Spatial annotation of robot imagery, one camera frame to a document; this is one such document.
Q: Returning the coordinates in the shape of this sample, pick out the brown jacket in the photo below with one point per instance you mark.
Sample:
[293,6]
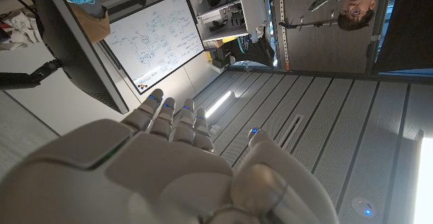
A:
[94,24]

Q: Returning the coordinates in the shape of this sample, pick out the perforated metal wall rail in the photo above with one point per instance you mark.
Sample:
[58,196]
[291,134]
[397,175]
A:
[284,34]

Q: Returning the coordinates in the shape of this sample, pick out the whiteboard with writing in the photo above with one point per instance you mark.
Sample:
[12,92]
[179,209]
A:
[159,41]

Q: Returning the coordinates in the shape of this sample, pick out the ceiling vent slot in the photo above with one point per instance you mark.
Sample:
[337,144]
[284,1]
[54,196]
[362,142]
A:
[291,131]

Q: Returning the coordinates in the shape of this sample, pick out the person in dark clothes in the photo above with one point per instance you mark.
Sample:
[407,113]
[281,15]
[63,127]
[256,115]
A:
[358,11]

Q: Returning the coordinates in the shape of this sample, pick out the round ceiling detector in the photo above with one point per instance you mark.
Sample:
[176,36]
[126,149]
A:
[363,207]

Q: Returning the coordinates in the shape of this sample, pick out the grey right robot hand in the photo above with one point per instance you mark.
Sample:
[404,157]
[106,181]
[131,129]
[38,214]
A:
[152,176]

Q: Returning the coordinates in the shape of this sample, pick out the black computer monitor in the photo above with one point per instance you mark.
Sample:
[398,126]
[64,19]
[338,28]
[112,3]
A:
[74,41]

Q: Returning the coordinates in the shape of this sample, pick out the wide bright ceiling light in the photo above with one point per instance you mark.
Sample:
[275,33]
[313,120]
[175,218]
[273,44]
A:
[424,183]

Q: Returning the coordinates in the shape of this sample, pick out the crumpled white cloth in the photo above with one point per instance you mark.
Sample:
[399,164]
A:
[20,24]

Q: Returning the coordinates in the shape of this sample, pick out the white shelf cabinet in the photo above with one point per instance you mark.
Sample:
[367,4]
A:
[253,4]

